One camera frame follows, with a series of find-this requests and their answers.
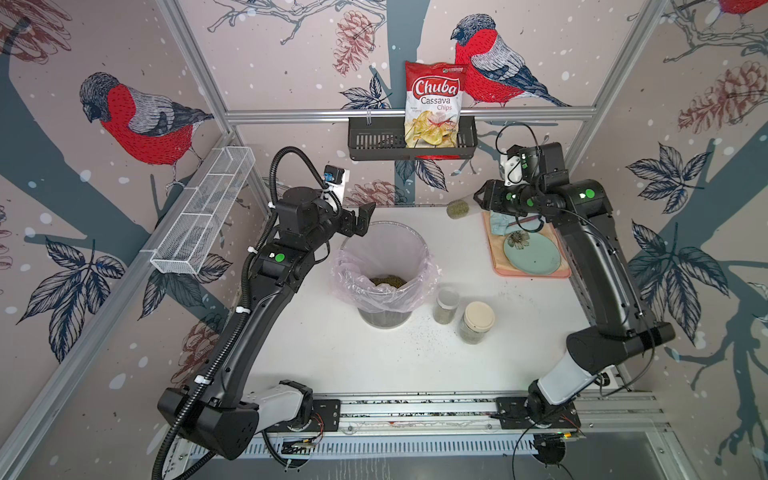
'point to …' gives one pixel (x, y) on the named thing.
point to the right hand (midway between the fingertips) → (480, 194)
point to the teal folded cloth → (500, 223)
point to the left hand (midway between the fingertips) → (360, 190)
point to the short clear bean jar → (446, 305)
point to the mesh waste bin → (384, 267)
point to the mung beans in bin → (390, 279)
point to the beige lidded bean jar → (478, 319)
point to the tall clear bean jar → (463, 207)
